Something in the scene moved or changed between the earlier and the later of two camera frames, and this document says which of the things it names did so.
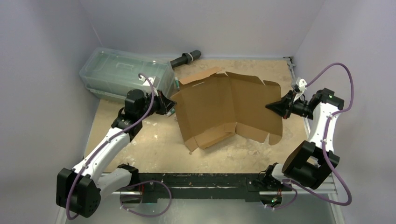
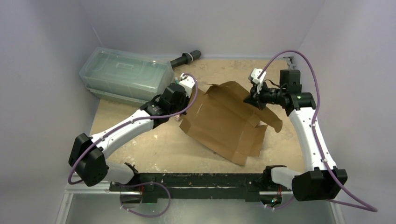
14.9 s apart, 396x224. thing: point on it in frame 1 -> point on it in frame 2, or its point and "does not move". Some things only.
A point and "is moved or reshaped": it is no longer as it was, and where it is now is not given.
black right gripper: x=288 y=106 -> x=256 y=97
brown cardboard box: x=210 y=105 is moved or reshaped
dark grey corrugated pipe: x=186 y=58 does not move
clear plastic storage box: x=111 y=73 does not move
